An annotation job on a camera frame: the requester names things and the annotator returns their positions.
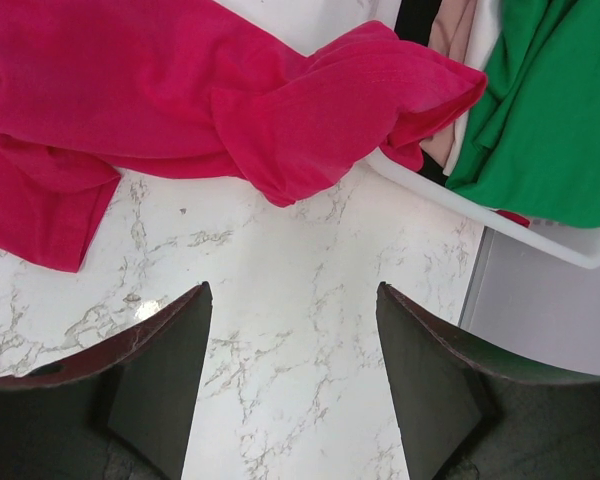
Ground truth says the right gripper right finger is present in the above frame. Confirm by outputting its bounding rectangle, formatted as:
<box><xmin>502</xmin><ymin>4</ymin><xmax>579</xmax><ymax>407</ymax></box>
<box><xmin>376</xmin><ymin>283</ymin><xmax>600</xmax><ymax>479</ymax></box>

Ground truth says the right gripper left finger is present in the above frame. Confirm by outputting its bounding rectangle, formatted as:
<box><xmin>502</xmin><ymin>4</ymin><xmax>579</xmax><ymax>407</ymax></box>
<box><xmin>0</xmin><ymin>283</ymin><xmax>212</xmax><ymax>479</ymax></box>

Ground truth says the pink red t shirt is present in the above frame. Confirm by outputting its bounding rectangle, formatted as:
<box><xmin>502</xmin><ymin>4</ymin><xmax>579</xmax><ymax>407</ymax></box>
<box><xmin>0</xmin><ymin>1</ymin><xmax>487</xmax><ymax>272</ymax></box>

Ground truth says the red garment in basket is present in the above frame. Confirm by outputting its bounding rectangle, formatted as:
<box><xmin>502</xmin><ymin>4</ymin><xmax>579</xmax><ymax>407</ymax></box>
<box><xmin>498</xmin><ymin>210</ymin><xmax>530</xmax><ymax>228</ymax></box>

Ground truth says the white plastic laundry basket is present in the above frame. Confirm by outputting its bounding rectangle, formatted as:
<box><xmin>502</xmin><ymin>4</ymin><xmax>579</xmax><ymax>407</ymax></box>
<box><xmin>367</xmin><ymin>153</ymin><xmax>600</xmax><ymax>269</ymax></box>

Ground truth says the green t shirt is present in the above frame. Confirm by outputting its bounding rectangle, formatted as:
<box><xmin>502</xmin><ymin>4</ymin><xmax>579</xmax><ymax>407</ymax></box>
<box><xmin>446</xmin><ymin>0</ymin><xmax>600</xmax><ymax>228</ymax></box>

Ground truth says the beige t shirt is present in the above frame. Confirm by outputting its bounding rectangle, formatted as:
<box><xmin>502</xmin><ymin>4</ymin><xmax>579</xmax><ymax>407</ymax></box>
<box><xmin>420</xmin><ymin>0</ymin><xmax>477</xmax><ymax>175</ymax></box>

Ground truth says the black t shirt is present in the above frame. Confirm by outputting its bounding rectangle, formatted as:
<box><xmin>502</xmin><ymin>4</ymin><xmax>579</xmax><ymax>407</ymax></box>
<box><xmin>394</xmin><ymin>0</ymin><xmax>447</xmax><ymax>186</ymax></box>

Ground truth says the white t shirt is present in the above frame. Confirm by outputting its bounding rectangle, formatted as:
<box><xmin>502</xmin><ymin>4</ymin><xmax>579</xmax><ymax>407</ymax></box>
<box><xmin>443</xmin><ymin>0</ymin><xmax>501</xmax><ymax>176</ymax></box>

